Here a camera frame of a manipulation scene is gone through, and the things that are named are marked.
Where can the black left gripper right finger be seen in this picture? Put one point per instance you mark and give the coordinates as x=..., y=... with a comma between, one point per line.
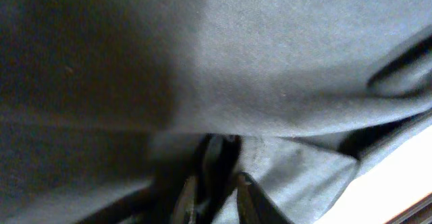
x=254, y=206

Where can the black t-shirt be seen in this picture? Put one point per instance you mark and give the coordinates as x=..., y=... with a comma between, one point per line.
x=109, y=106

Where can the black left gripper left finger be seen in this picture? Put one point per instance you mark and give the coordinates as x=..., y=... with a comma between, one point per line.
x=185, y=210

